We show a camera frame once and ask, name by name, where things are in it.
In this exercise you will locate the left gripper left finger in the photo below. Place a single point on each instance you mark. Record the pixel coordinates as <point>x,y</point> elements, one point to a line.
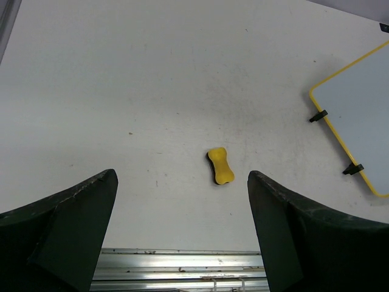
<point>53,244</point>

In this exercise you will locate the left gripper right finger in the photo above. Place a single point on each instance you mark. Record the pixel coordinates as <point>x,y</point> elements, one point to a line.
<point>307,246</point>

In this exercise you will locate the yellow whiteboard eraser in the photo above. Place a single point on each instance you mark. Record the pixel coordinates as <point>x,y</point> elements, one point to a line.
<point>222,173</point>

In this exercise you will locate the yellow-framed small whiteboard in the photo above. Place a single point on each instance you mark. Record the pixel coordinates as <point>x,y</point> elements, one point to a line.
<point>356,99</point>

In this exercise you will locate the aluminium rail frame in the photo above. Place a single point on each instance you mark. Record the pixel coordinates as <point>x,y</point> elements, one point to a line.
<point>122,269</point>

